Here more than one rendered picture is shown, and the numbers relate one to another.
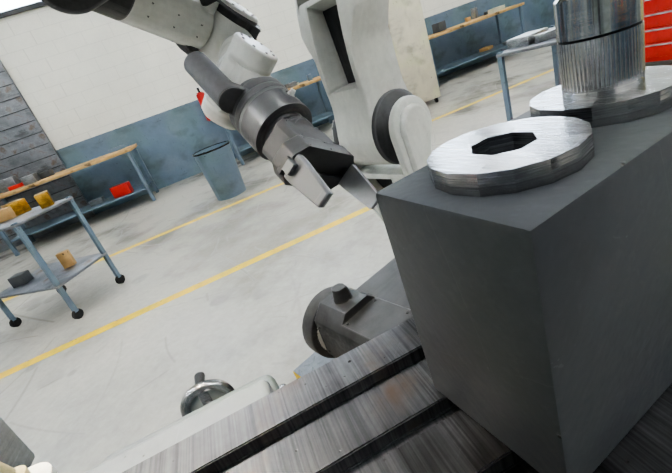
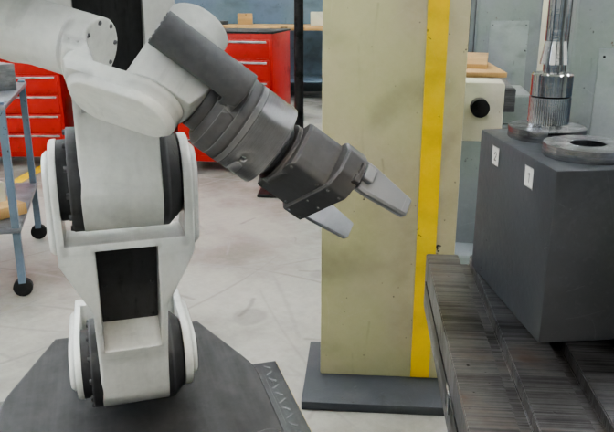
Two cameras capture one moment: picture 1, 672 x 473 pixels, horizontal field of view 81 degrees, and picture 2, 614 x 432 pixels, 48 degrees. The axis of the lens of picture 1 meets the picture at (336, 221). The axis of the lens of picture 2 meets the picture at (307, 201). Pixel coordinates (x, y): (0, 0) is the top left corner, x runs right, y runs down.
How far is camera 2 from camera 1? 0.73 m
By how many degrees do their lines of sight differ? 68
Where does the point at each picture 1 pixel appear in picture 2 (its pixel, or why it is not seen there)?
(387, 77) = not seen: hidden behind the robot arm
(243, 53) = (217, 35)
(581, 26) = (563, 90)
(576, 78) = (555, 118)
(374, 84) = not seen: hidden behind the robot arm
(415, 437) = (576, 363)
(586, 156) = not seen: outside the picture
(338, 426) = (543, 388)
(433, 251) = (602, 201)
